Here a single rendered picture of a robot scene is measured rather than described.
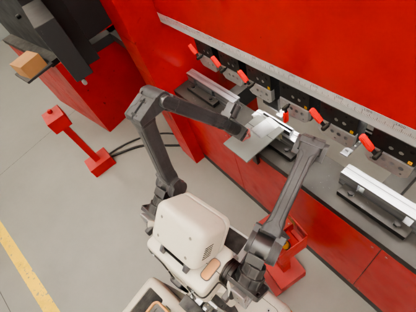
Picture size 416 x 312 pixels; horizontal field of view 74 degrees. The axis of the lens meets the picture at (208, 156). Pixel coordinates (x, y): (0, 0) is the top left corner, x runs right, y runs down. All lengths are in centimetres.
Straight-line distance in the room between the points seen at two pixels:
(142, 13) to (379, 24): 131
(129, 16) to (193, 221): 129
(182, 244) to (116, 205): 200
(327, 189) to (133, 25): 137
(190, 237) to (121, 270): 174
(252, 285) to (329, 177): 73
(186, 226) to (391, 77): 69
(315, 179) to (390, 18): 83
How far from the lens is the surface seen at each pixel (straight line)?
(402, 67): 86
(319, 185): 142
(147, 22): 184
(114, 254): 261
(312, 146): 91
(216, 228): 84
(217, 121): 110
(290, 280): 203
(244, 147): 141
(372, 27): 85
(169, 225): 87
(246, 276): 90
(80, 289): 270
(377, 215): 136
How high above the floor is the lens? 211
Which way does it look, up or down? 52 degrees down
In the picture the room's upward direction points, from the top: 24 degrees counter-clockwise
